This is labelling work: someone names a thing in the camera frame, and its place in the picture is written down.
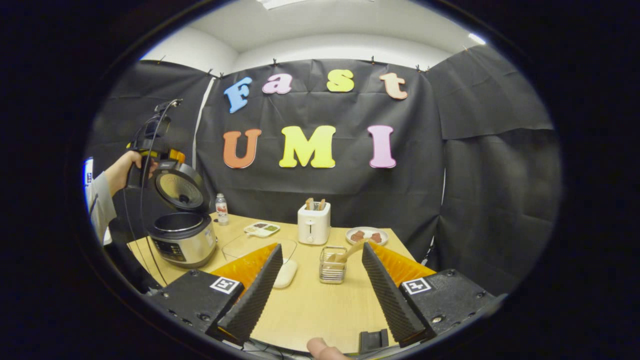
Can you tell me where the white toaster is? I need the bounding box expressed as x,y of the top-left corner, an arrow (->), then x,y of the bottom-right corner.
297,201 -> 332,246

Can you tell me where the white divided dish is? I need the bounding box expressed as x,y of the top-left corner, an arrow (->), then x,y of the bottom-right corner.
243,221 -> 281,238

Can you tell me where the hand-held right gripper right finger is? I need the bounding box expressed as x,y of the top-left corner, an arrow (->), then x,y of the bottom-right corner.
361,242 -> 501,347

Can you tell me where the small bottle with red label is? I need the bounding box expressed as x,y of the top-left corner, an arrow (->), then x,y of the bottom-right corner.
215,193 -> 230,226

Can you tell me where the clear container of rice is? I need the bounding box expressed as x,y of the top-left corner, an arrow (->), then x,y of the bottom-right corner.
221,234 -> 299,289

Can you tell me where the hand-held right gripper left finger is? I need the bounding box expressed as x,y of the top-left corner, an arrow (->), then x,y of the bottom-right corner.
145,243 -> 284,346

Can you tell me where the silver rice cooker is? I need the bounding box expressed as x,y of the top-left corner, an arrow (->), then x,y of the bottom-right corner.
146,160 -> 218,269

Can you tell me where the black backdrop cloth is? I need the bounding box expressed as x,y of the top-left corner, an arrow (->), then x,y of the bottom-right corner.
85,45 -> 563,296

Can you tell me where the white plate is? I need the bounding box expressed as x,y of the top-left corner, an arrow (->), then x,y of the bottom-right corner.
345,226 -> 389,246

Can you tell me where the wooden spoon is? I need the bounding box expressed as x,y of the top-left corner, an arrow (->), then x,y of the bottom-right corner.
327,239 -> 368,265

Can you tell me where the large ceiling light panel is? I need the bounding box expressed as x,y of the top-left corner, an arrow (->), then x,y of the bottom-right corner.
257,0 -> 311,10

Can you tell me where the black cable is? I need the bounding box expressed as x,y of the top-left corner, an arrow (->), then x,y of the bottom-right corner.
138,99 -> 183,287

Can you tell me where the metal wire chopstick holder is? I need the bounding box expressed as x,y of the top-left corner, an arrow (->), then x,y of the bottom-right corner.
319,245 -> 348,285

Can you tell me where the black table clamp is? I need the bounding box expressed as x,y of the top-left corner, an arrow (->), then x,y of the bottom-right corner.
359,328 -> 389,353

